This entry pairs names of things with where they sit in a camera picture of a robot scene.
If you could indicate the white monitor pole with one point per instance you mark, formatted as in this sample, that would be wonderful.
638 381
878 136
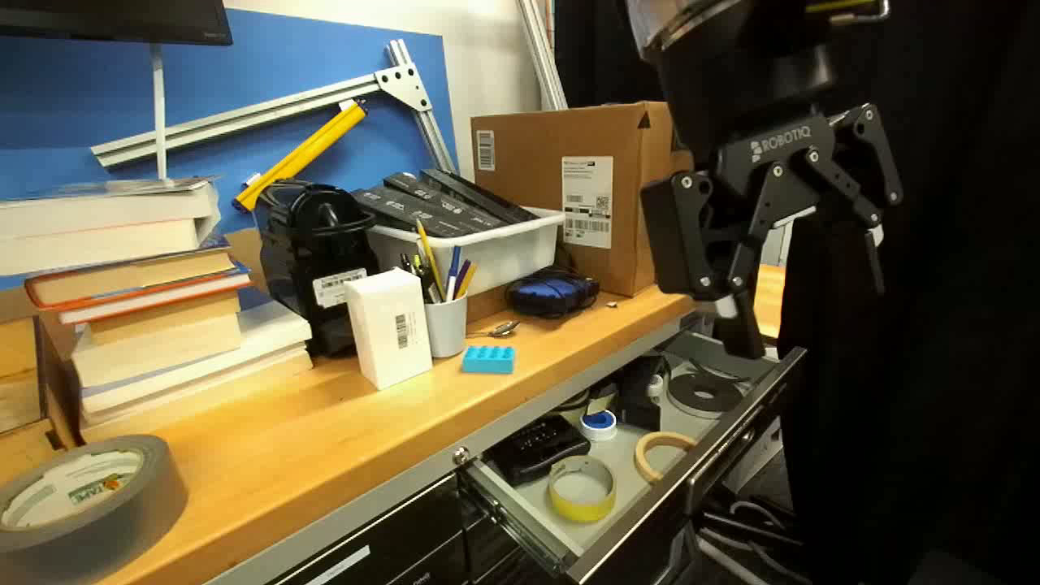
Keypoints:
160 109

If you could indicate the aluminium rail frame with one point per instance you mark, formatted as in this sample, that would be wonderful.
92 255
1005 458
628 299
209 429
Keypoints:
261 112

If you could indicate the upright aluminium rail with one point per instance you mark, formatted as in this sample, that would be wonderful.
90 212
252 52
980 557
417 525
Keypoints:
540 52

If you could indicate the blue wall board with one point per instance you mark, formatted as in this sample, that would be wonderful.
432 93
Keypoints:
67 109

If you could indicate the yellow bar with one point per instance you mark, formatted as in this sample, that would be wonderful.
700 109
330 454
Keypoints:
296 157

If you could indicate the blue and white tape roll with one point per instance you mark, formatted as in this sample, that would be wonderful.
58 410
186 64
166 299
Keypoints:
599 423

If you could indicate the stack of books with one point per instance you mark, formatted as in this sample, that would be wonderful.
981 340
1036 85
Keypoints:
271 336

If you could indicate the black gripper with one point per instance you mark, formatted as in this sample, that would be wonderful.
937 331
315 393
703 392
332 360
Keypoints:
759 103

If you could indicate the open grey drawer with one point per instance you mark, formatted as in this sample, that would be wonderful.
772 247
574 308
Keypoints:
638 507

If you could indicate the metal keys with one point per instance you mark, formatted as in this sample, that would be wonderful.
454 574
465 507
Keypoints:
506 328

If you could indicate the blue and black pouch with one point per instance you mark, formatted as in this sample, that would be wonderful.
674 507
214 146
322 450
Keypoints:
555 292

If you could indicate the wooden box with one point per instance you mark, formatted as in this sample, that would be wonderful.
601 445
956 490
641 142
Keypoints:
18 369

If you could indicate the yellow tape roll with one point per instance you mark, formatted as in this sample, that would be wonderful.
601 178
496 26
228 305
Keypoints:
555 500

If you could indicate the black tool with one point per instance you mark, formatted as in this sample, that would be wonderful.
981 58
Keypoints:
641 393

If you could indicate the black disc roll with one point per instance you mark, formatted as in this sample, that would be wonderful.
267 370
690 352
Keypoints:
703 393

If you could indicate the blue pen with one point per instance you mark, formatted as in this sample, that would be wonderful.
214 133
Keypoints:
457 272

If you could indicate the white plastic bin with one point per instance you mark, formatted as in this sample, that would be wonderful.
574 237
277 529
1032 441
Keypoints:
498 252

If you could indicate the black handheld device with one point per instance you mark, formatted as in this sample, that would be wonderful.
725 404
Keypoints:
537 450

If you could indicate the black curtain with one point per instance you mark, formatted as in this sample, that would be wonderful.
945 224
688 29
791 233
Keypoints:
954 325

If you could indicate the black monitor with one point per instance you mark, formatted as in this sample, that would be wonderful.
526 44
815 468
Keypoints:
108 19

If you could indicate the brown cover book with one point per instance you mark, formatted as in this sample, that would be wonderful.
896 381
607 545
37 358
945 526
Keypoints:
132 276

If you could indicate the beige book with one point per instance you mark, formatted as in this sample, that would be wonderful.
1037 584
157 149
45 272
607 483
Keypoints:
157 341

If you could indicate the dark drawer cabinet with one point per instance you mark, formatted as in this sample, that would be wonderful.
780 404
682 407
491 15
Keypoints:
391 541

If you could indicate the thick white book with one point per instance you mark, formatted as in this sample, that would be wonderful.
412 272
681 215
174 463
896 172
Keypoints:
97 227

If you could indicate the white pen cup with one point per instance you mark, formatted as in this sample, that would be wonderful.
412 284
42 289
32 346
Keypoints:
445 325

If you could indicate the white box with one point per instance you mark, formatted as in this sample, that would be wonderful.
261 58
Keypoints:
387 328

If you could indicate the yellow pencil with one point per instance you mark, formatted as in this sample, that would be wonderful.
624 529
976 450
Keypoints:
426 260

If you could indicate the black flat box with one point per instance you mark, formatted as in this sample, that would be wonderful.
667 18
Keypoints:
441 199
475 191
394 210

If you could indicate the brown cardboard box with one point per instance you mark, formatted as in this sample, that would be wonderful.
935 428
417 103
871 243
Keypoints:
540 163

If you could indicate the grey duct tape roll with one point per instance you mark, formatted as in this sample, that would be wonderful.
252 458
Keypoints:
142 507

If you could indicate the red edged book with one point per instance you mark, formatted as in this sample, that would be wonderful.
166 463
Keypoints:
150 299

